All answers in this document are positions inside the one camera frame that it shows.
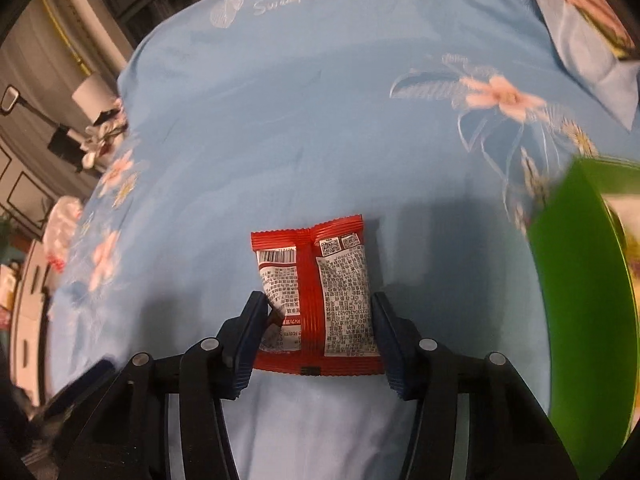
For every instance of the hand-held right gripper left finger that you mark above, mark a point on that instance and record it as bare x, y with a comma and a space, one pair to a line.
245, 350

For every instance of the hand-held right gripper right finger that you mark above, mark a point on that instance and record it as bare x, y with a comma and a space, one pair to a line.
395, 355

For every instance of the red snack packet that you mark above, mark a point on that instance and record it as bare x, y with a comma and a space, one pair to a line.
310, 285

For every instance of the green cardboard box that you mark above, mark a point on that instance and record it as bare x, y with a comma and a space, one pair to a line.
580, 310

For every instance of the white cabinet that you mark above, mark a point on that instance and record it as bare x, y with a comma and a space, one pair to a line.
27, 320

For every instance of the white red-print plastic bag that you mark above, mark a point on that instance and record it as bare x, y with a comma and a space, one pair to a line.
62, 225

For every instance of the blue floral bed sheet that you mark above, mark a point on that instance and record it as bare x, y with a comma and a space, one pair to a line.
300, 110

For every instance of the black device with mirror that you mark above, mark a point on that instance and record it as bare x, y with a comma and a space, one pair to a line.
62, 142

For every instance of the blue floral pillow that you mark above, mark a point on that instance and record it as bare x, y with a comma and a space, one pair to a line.
575, 45

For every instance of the beige curtain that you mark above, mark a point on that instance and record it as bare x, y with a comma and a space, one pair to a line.
40, 45

